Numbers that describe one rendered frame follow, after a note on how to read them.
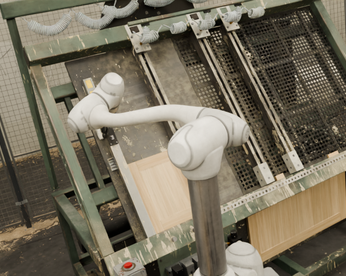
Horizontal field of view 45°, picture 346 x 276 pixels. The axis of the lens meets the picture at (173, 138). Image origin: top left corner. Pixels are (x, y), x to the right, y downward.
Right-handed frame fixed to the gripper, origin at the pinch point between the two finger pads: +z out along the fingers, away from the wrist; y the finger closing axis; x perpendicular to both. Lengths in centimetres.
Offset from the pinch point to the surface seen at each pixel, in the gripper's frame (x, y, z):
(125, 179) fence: 17.9, 7.7, 28.5
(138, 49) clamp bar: -7, -64, 11
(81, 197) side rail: 2.2, 27.3, 27.4
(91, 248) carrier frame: 15, 39, 65
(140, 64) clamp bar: -3, -59, 18
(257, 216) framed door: 105, -24, 68
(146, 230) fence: 40, 27, 33
